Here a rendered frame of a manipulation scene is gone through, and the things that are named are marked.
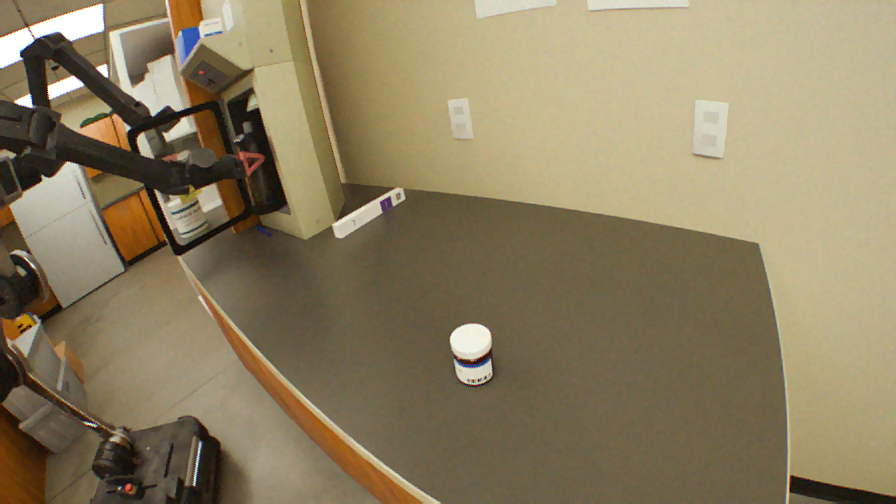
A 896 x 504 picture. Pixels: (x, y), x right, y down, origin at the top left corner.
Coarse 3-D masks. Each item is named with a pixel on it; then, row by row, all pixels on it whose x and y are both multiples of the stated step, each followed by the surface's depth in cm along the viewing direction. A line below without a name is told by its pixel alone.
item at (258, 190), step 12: (240, 144) 79; (252, 144) 81; (264, 144) 84; (264, 156) 85; (264, 168) 85; (252, 180) 85; (264, 180) 86; (276, 180) 91; (252, 192) 87; (264, 192) 87; (276, 192) 91; (252, 204) 90
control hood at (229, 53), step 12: (216, 36) 56; (228, 36) 58; (240, 36) 60; (204, 48) 56; (216, 48) 57; (228, 48) 59; (240, 48) 61; (192, 60) 63; (204, 60) 62; (216, 60) 61; (228, 60) 60; (240, 60) 62; (180, 72) 71; (228, 72) 66; (240, 72) 66; (228, 84) 76
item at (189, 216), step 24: (192, 120) 78; (216, 120) 85; (144, 144) 67; (168, 144) 74; (192, 144) 80; (216, 144) 87; (192, 192) 83; (216, 192) 90; (168, 216) 77; (192, 216) 84; (216, 216) 91; (192, 240) 85
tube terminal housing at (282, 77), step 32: (224, 0) 61; (256, 0) 60; (288, 0) 70; (224, 32) 67; (256, 32) 63; (288, 32) 70; (256, 64) 66; (288, 64) 72; (224, 96) 83; (256, 96) 70; (288, 96) 75; (288, 128) 77; (320, 128) 93; (288, 160) 79; (320, 160) 89; (288, 192) 81; (320, 192) 89; (288, 224) 91; (320, 224) 91
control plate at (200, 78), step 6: (198, 66) 65; (204, 66) 65; (210, 66) 64; (192, 72) 69; (198, 72) 69; (204, 72) 68; (210, 72) 68; (216, 72) 67; (192, 78) 73; (198, 78) 73; (204, 78) 72; (210, 78) 71; (216, 78) 71; (222, 78) 70; (204, 84) 76; (216, 84) 74
